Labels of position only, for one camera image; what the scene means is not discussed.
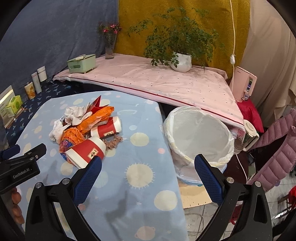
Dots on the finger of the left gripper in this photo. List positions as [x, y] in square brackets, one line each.
[35, 153]
[10, 152]

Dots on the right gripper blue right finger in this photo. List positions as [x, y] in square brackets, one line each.
[211, 178]

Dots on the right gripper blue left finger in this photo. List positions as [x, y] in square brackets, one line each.
[84, 179]

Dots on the red white paper cup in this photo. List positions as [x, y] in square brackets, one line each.
[81, 154]
[112, 127]

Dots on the colourful snack bag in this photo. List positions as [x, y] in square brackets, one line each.
[70, 138]

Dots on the white tissue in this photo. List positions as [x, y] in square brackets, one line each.
[73, 116]

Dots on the brown spotted scrunchie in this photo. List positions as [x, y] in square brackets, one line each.
[112, 142]

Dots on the red paper envelope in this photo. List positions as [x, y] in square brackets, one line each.
[96, 105]

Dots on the orange plastic wrapper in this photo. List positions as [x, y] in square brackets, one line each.
[100, 116]

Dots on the white lined trash bin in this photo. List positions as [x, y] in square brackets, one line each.
[190, 131]

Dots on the person's left hand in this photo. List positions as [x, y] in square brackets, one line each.
[16, 211]

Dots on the green yellow tissue box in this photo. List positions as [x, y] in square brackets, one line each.
[13, 106]

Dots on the blue polka dot tablecloth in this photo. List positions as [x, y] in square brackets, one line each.
[136, 196]

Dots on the white kettle appliance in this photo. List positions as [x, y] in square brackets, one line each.
[247, 139]

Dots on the yellow floral tin can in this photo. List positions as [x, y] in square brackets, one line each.
[30, 90]

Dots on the navy patterned cloth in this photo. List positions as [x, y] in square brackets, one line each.
[30, 107]

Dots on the pink puffer jacket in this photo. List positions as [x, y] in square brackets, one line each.
[274, 152]

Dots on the white cosmetic tube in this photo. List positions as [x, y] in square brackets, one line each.
[36, 82]

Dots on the red cloth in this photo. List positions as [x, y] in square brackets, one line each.
[251, 114]

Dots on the white cosmetic jar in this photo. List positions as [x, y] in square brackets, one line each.
[42, 75]

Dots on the mint green tissue box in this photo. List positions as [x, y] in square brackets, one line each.
[82, 63]

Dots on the pink water dispenser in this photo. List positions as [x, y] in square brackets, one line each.
[242, 84]

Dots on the blue backdrop cloth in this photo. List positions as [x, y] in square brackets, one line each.
[49, 33]

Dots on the pink bed quilt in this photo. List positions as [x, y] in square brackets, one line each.
[205, 88]

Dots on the glass vase pink flowers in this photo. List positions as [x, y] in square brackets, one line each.
[109, 33]

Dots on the green potted plant white pot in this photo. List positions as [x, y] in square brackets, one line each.
[178, 34]

